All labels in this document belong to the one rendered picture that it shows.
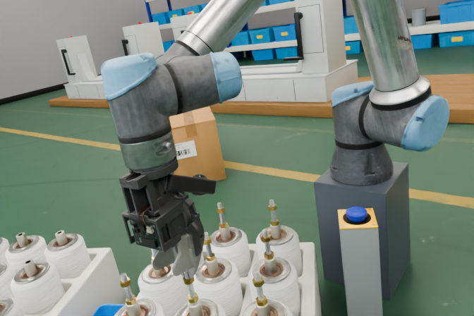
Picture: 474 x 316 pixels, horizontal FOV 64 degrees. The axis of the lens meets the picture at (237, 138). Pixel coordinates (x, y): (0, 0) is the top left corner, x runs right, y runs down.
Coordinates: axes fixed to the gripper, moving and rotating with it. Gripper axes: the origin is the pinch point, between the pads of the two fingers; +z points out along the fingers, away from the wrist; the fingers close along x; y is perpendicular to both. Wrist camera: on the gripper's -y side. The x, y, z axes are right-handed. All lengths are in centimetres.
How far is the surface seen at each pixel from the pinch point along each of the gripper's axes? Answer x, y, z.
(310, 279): 11.0, -22.3, 16.8
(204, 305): -0.1, -1.6, 9.3
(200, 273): -6.2, -8.4, 9.3
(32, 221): -129, -34, 35
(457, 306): 37, -45, 35
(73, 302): -37.9, 2.3, 18.0
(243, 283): -2.2, -16.4, 16.9
